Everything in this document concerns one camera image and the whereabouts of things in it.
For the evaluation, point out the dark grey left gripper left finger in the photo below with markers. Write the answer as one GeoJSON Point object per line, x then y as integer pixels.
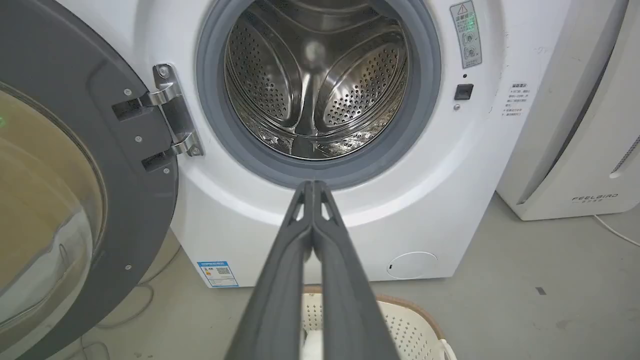
{"type": "Point", "coordinates": [280, 300]}

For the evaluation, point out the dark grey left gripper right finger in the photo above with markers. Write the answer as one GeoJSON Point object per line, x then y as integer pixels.
{"type": "Point", "coordinates": [350, 305]}

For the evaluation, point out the grey round washer door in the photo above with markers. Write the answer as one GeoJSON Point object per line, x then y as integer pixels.
{"type": "Point", "coordinates": [65, 165]}

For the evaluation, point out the white perforated laundry basket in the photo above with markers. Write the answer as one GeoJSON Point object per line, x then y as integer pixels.
{"type": "Point", "coordinates": [410, 325]}

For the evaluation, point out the white front-load washing machine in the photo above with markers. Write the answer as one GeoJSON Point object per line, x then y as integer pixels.
{"type": "Point", "coordinates": [425, 175]}

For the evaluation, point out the white air purifier appliance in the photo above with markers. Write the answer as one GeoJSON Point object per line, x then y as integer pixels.
{"type": "Point", "coordinates": [575, 125]}

